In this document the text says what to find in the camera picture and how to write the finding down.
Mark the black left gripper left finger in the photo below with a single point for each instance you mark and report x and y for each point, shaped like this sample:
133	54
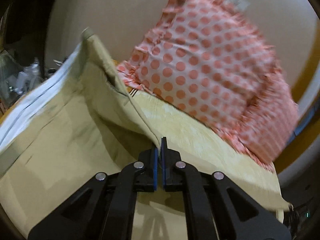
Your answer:
104	207

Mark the wooden bed headboard frame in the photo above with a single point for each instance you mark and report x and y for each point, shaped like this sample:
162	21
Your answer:
299	154

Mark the beige khaki pants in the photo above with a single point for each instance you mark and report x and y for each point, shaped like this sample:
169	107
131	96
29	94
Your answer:
79	122

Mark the pink polka dot pillow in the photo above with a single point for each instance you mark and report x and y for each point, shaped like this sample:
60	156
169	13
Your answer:
206	59

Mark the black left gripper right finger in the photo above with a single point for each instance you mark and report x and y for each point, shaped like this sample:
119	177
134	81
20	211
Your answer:
215	207

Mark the cream yellow bed cover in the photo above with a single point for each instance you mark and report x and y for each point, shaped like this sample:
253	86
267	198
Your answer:
201	147

